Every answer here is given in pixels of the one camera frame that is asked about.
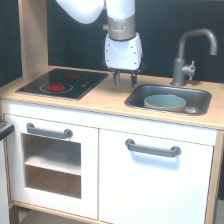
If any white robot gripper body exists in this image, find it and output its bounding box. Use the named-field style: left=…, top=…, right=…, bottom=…
left=105, top=34, right=143, bottom=71

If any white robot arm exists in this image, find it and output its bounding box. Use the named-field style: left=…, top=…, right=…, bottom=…
left=56, top=0, right=143, bottom=87

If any grey cabinet door handle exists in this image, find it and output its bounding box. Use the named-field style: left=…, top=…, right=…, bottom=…
left=125, top=139, right=181, bottom=158

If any wooden toy kitchen frame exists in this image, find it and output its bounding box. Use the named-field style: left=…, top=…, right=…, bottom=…
left=0, top=0, right=224, bottom=224

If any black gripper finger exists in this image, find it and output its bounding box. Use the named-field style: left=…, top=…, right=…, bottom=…
left=130, top=70, right=138, bottom=88
left=113, top=69, right=120, bottom=86

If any white cabinet door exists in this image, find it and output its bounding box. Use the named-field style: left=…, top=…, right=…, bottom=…
left=99, top=130, right=213, bottom=224

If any white oven door with window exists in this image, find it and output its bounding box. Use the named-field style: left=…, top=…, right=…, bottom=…
left=6, top=115, right=98, bottom=219

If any dark object at left edge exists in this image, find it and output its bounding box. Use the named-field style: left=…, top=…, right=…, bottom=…
left=0, top=121, right=14, bottom=141

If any black toy stove top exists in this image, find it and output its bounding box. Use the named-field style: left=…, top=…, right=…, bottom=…
left=17, top=69, right=108, bottom=100

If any grey metal sink basin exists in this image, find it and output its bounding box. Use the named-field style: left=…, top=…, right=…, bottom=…
left=125, top=85, right=212, bottom=116

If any light blue toy pot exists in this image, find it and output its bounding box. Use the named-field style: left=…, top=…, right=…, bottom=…
left=144, top=95, right=186, bottom=112

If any grey oven door handle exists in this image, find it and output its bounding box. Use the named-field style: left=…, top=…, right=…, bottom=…
left=26, top=123, right=73, bottom=139

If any grey toy faucet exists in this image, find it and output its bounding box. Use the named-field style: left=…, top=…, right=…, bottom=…
left=171, top=29, right=218, bottom=87

